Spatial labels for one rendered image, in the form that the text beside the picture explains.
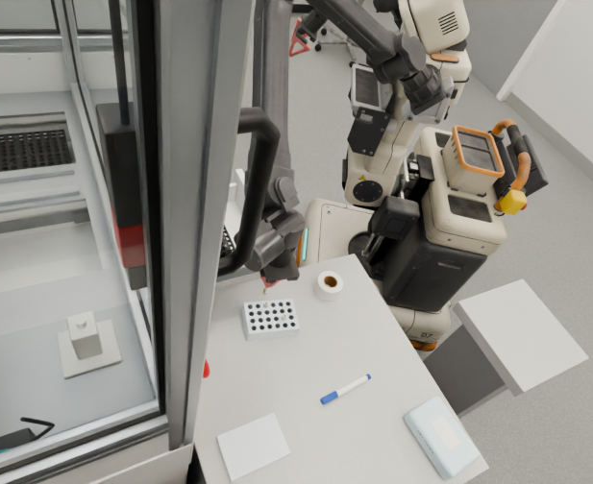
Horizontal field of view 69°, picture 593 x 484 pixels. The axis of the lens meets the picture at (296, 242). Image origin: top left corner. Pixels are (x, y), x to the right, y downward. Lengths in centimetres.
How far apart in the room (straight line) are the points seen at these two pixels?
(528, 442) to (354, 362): 129
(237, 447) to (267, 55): 74
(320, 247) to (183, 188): 166
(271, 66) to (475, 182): 97
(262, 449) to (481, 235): 97
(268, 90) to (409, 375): 75
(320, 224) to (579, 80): 262
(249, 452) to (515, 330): 82
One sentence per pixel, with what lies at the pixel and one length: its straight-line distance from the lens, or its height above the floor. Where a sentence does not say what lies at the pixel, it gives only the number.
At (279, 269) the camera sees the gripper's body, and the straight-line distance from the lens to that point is 80.
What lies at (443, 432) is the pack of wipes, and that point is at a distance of 108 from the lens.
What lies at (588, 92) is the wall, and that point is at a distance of 402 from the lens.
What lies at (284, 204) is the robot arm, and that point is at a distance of 71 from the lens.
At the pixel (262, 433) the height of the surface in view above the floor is 78.
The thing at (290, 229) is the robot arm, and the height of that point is 117.
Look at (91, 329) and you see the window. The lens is 39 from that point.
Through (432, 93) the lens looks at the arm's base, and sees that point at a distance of 117.
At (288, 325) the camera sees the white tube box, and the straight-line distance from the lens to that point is 105.
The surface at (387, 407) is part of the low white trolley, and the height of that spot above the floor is 76.
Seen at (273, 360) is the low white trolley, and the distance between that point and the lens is 105.
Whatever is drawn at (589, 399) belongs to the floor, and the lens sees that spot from 258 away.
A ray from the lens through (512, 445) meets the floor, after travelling 220.
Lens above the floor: 170
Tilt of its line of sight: 49 degrees down
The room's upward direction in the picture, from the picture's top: 19 degrees clockwise
